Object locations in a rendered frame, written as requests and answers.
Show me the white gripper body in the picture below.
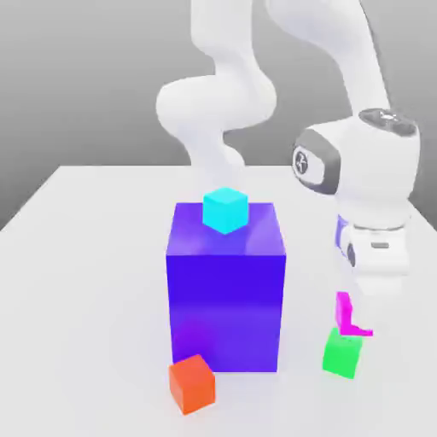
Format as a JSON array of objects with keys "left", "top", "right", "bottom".
[{"left": 341, "top": 227, "right": 411, "bottom": 278}]

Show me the small magenta cube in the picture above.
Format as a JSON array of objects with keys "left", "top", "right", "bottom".
[{"left": 335, "top": 290, "right": 374, "bottom": 338}]

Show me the small green cube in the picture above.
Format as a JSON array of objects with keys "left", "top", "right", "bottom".
[{"left": 321, "top": 327, "right": 364, "bottom": 380}]

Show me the small cyan cube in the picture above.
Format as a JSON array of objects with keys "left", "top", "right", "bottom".
[{"left": 201, "top": 186, "right": 249, "bottom": 236}]

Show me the small orange cube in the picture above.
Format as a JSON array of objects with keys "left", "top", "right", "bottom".
[{"left": 167, "top": 353, "right": 217, "bottom": 417}]

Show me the large purple box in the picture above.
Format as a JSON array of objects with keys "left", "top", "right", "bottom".
[{"left": 165, "top": 201, "right": 287, "bottom": 374}]

